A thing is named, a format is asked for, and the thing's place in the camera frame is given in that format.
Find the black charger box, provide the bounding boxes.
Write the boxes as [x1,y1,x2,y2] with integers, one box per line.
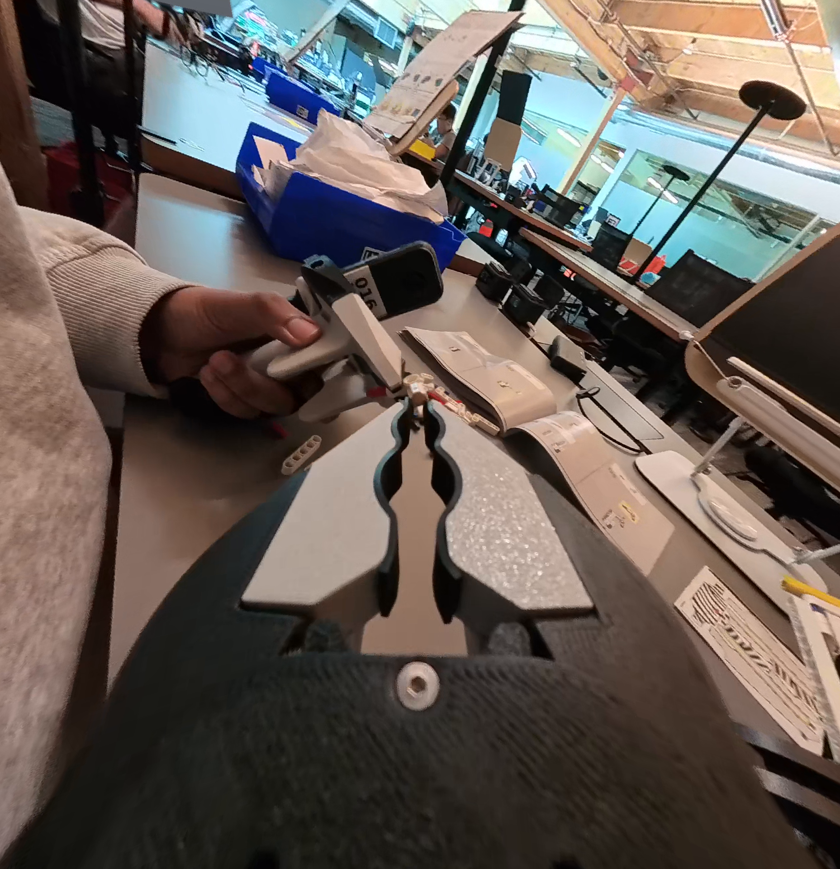
[504,283,565,327]
[475,261,524,304]

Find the white lego beam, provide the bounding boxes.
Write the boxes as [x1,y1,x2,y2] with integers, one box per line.
[281,434,323,475]

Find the small blue bin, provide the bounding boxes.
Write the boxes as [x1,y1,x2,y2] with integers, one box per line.
[264,68,343,124]

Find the dark desk divider panel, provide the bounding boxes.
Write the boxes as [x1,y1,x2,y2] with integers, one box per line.
[684,217,840,408]

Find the person's left forearm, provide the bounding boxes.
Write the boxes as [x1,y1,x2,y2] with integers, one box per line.
[19,207,190,401]

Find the short black floor lamp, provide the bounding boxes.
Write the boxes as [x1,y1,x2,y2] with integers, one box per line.
[630,165,691,236]

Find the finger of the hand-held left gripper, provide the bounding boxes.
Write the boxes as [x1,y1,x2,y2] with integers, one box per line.
[352,315,405,403]
[299,377,402,423]

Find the white crumpled bags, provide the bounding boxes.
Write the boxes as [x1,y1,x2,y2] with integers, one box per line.
[253,110,449,222]

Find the board with printed sheets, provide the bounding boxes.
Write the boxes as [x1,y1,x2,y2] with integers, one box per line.
[362,10,527,154]

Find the black cable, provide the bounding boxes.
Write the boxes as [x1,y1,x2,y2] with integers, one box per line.
[574,386,650,454]

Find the blue plastic bin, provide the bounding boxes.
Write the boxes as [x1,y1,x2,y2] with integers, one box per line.
[235,122,467,274]

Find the tall black floor lamp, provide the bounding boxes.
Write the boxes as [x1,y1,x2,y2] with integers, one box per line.
[654,80,808,281]

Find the small white lego assembly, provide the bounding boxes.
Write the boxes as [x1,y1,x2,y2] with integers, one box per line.
[401,375,502,437]

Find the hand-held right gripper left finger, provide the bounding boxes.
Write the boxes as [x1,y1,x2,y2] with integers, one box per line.
[240,401,402,620]

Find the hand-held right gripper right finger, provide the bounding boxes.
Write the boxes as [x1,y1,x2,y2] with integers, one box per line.
[425,401,596,625]

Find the striped sticker sheet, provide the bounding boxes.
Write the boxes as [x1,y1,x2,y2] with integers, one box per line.
[674,565,829,756]

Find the lego instruction booklet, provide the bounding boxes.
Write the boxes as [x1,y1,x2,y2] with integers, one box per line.
[399,326,676,578]

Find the white desk lamp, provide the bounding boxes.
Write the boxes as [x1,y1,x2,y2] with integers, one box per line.
[636,356,840,593]

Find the blue yellow lego vehicle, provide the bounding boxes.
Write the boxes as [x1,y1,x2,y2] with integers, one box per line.
[779,576,840,769]

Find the long brown work desk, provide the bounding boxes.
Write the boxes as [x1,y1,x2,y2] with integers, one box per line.
[454,170,696,342]

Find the person's left hand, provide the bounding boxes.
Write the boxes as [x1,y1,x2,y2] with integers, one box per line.
[140,285,323,419]

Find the black power adapter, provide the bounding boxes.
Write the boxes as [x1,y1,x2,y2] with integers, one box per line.
[549,335,589,382]

